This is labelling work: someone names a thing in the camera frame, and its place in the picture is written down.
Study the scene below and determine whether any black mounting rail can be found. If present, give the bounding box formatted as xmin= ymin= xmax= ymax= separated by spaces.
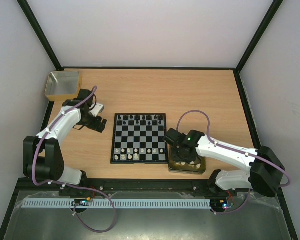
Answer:
xmin=16 ymin=177 xmax=282 ymax=197

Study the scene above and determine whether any black frame post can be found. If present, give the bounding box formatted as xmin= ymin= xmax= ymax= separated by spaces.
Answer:
xmin=17 ymin=0 xmax=63 ymax=71
xmin=235 ymin=0 xmax=285 ymax=72

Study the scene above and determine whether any grey slotted cable duct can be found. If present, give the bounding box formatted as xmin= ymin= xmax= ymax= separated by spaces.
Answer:
xmin=21 ymin=198 xmax=211 ymax=210

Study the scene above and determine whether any gold metal tin lid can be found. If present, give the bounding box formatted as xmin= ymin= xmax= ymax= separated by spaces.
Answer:
xmin=44 ymin=71 xmax=82 ymax=102

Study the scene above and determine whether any black and white chessboard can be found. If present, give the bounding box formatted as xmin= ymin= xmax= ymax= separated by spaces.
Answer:
xmin=110 ymin=113 xmax=168 ymax=164

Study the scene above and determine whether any black frame post right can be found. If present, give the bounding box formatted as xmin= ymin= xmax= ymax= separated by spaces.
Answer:
xmin=235 ymin=0 xmax=285 ymax=72

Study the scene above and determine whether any gold metal tin tray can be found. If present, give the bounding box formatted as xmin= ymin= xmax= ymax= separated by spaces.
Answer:
xmin=168 ymin=146 xmax=207 ymax=175

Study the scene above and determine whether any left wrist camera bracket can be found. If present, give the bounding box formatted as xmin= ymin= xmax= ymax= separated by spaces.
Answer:
xmin=89 ymin=103 xmax=105 ymax=117

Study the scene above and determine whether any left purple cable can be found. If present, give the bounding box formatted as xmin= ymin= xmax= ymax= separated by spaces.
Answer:
xmin=31 ymin=85 xmax=117 ymax=233

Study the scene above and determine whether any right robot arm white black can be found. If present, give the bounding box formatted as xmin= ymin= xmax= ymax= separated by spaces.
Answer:
xmin=164 ymin=128 xmax=285 ymax=198

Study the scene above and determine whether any black frame post left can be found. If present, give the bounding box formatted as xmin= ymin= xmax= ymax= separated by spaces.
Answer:
xmin=17 ymin=0 xmax=63 ymax=71

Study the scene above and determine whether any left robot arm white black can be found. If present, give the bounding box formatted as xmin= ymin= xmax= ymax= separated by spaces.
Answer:
xmin=23 ymin=86 xmax=107 ymax=187

